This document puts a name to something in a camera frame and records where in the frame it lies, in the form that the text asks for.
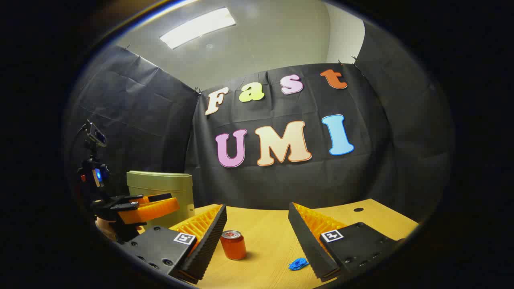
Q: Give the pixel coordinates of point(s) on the wooden desktop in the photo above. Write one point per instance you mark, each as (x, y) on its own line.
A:
(265, 241)

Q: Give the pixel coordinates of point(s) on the black backdrop cloth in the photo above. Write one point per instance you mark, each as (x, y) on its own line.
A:
(281, 184)

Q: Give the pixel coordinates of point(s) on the green desktop garbage bin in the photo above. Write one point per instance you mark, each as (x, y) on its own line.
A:
(160, 184)

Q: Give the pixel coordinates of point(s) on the ceiling light panel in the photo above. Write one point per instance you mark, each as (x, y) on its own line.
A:
(196, 28)

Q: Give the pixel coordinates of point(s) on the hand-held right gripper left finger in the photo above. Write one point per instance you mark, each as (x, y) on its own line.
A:
(209, 245)

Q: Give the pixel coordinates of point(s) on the orange pop can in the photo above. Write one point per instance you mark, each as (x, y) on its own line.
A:
(233, 247)

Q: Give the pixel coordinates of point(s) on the blue paper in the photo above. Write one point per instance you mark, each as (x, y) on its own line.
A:
(298, 264)

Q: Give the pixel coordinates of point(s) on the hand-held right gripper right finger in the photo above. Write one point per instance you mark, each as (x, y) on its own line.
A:
(307, 245)

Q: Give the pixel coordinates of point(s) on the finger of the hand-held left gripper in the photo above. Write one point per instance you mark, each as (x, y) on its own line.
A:
(152, 210)
(156, 196)

